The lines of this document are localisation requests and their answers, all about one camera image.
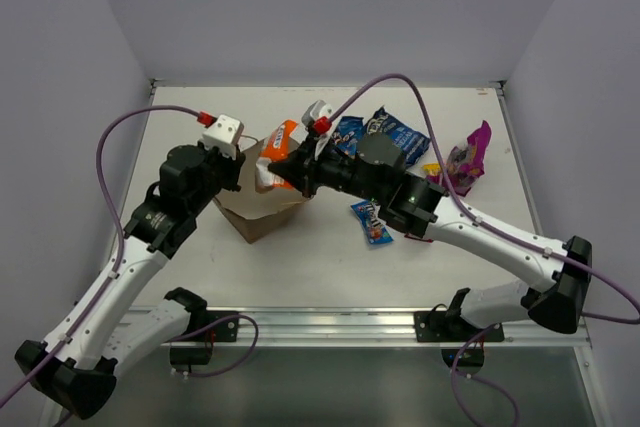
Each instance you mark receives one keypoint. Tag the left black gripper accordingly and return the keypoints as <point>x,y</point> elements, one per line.
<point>231,170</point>

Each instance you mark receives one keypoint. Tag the right black controller box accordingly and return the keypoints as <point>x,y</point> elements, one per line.
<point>471,359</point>

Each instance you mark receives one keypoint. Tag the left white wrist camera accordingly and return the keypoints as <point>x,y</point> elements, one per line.
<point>223,134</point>

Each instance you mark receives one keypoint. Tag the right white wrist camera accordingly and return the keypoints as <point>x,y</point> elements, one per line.
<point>316,120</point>

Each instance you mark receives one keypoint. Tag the aluminium front rail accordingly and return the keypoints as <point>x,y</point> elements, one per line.
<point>382,328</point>

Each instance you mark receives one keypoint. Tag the brown paper bag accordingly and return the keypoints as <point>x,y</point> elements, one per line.
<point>257,214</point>

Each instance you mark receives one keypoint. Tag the yellow M&M's packet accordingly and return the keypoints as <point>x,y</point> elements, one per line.
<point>433,172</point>

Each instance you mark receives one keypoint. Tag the purple snack packet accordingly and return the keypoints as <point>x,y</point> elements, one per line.
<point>417,238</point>
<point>465,164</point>

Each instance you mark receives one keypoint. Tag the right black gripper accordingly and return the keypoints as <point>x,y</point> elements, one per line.
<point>304,174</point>

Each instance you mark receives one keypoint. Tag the left black controller box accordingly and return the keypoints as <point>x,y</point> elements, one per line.
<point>184,358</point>

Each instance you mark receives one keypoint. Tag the orange Fox's candy packet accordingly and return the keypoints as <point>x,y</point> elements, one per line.
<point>276,148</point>

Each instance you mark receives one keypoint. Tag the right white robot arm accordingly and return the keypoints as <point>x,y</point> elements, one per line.
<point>551,276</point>

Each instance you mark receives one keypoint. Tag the blue Kettle chips bag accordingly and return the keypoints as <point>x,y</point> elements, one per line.
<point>413,143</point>

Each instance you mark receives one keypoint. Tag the blue Doritos chips bag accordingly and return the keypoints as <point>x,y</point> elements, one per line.
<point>347,134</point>

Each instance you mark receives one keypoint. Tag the black controller box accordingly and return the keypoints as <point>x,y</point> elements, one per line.
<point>184,358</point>
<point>471,359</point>

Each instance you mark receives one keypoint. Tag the blue M&M's packet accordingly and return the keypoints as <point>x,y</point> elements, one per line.
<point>374,230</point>

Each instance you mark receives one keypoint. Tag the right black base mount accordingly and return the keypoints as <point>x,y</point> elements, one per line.
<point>434,325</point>

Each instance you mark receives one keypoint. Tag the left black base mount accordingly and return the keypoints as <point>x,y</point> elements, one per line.
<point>225,330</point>

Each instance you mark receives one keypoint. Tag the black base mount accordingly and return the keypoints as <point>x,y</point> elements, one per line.
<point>434,325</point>
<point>225,330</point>

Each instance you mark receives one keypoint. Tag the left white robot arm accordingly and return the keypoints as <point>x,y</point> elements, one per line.
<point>78,364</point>

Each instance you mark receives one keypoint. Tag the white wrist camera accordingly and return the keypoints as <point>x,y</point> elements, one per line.
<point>223,134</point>
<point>316,120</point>

